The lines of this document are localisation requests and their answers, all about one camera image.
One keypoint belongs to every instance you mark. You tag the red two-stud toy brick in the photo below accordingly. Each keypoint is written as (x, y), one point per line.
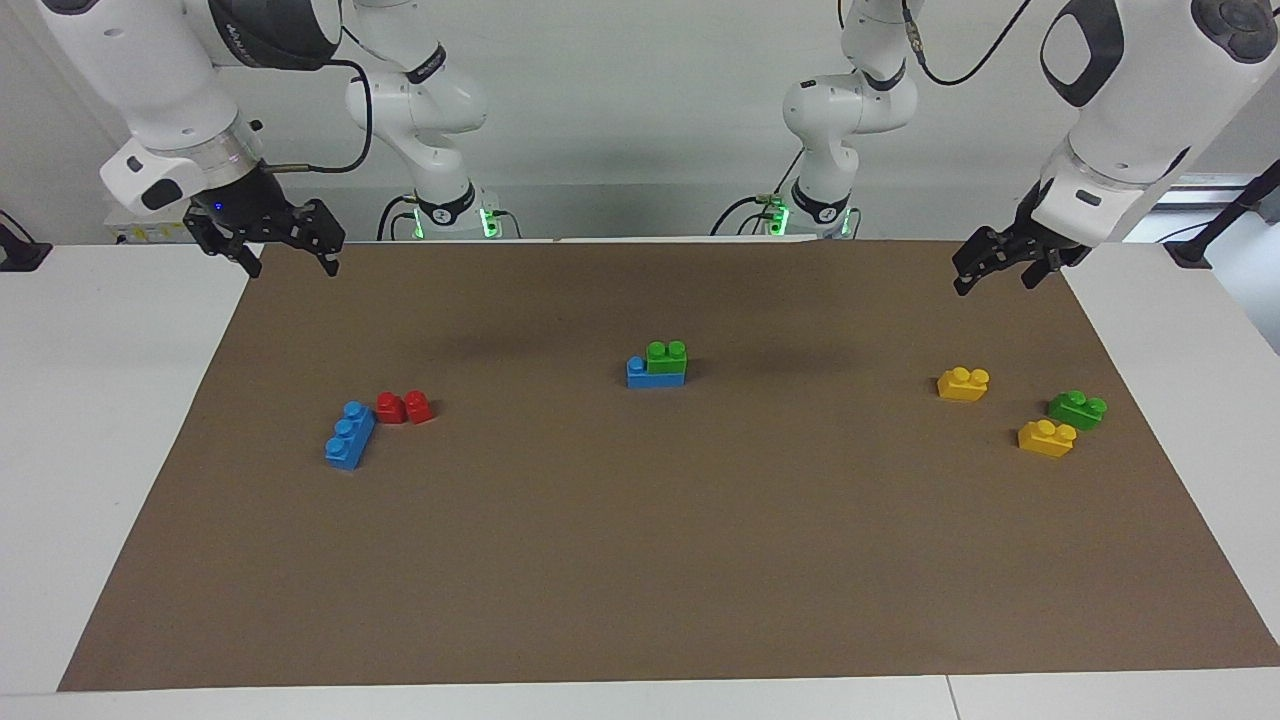
(405, 409)

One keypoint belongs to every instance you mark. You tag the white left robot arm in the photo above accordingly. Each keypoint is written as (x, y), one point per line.
(1130, 110)

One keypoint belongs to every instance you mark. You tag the black table clamp mount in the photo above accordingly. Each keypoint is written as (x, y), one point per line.
(20, 258)

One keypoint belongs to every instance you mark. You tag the brown paper table mat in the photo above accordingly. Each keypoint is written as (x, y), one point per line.
(640, 560)

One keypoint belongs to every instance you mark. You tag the blue three-stud toy brick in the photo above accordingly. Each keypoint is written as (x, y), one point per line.
(638, 377)
(350, 438)

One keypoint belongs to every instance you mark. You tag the yellow two-stud toy brick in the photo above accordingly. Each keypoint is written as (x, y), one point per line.
(1046, 441)
(963, 386)

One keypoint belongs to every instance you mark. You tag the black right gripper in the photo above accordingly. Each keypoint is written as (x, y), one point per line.
(245, 205)

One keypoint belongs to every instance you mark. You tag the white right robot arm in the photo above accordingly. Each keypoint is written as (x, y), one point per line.
(150, 70)

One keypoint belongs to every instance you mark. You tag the black camera stand pole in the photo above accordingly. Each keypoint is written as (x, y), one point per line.
(1190, 250)

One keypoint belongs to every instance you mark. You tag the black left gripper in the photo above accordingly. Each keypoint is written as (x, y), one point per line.
(1045, 238)

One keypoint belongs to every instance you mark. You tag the green two-stud toy brick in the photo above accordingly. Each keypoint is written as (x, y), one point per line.
(667, 359)
(1077, 411)

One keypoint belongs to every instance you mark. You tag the white wall power box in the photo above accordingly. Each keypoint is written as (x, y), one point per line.
(150, 232)

